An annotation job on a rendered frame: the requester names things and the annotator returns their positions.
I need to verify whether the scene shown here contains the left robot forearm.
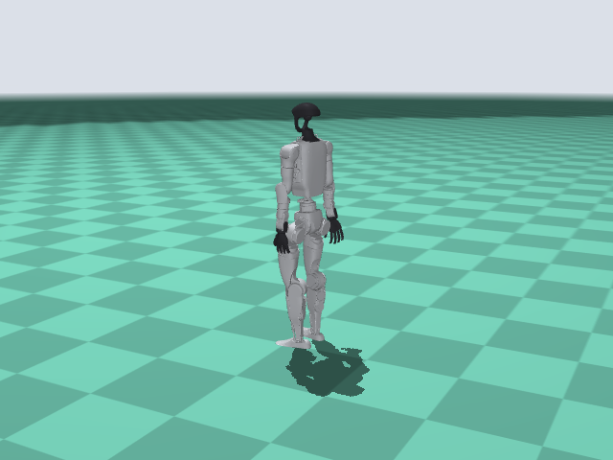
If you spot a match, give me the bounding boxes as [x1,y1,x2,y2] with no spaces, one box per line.
[275,183,290,230]

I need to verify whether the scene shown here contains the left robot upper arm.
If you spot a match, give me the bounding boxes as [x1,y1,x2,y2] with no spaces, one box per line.
[275,144,300,194]

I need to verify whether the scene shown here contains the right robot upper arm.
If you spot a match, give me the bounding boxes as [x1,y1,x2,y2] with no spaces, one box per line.
[324,140,333,187]

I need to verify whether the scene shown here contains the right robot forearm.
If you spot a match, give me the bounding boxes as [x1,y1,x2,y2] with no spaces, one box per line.
[323,181,335,218]

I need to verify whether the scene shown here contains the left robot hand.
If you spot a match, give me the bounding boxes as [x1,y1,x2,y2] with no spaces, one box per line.
[273,221,290,254]

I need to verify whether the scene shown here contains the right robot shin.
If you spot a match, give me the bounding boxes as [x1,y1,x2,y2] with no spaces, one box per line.
[306,272,326,334]

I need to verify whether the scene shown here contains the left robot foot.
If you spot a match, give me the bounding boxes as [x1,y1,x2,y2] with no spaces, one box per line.
[276,337,311,349]

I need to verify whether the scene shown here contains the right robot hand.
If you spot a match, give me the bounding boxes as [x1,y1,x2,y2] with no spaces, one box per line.
[325,208,344,244]

